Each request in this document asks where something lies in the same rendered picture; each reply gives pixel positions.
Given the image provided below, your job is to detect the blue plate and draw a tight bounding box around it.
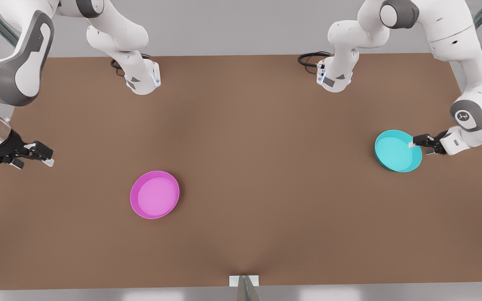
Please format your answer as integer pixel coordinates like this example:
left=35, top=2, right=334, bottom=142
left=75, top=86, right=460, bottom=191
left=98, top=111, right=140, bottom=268
left=374, top=130, right=423, bottom=173

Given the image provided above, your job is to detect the pink plate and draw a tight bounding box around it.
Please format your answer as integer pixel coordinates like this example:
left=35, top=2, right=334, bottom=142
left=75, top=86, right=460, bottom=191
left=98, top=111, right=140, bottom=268
left=130, top=170, right=180, bottom=220

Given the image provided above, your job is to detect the black cable loop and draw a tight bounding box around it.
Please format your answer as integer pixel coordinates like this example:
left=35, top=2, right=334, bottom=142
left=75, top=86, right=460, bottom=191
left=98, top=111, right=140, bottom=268
left=110, top=54, right=151, bottom=78
left=298, top=51, right=333, bottom=75

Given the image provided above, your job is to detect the silver frame post with foot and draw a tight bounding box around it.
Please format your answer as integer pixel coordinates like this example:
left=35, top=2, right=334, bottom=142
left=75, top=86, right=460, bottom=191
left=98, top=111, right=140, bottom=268
left=229, top=275, right=261, bottom=301

